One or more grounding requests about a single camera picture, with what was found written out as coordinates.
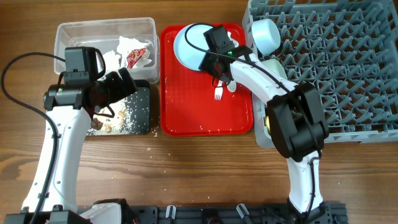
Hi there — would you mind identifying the grey dishwasher rack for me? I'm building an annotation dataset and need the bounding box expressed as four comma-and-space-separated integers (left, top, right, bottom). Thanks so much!
242, 0, 397, 143

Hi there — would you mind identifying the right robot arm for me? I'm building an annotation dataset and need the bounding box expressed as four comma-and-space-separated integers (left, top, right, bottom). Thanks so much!
199, 25, 329, 217

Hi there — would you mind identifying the white plastic fork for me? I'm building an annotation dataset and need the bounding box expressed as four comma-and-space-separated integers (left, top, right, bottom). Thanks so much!
215, 80, 223, 100

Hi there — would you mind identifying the food scraps and rice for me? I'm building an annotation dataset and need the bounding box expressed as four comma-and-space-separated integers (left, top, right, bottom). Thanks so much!
86, 90, 150, 135

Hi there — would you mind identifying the white napkin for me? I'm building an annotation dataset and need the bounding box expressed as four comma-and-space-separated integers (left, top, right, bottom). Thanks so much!
116, 36, 152, 68
103, 50, 121, 73

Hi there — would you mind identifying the light blue plate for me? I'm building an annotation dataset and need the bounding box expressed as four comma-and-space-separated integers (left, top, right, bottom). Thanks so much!
173, 23, 240, 72

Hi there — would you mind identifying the black food waste tray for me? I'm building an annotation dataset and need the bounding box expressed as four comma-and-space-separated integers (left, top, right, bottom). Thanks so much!
85, 79, 152, 136

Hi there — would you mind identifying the yellow cup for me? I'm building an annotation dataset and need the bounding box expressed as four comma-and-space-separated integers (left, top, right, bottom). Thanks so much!
264, 116, 271, 135

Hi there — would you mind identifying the red serving tray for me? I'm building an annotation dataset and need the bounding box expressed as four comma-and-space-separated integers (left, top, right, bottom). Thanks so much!
159, 25, 254, 136

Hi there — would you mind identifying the red snack wrapper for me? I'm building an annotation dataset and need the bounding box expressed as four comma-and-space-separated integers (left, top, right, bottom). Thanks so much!
126, 48, 146, 68

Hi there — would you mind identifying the light blue bowl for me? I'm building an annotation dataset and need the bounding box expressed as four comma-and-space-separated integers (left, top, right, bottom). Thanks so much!
252, 19, 281, 56

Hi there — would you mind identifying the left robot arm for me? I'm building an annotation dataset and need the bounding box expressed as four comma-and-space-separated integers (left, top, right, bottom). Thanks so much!
4, 47, 138, 223

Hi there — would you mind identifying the green bowl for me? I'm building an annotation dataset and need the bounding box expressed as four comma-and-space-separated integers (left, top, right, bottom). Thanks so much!
262, 59, 287, 79

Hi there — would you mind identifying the clear plastic waste bin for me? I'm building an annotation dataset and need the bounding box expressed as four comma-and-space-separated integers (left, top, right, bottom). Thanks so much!
54, 17, 160, 83

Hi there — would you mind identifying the white plastic spoon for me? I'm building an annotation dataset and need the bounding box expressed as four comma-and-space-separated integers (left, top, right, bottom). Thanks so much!
226, 80, 237, 93

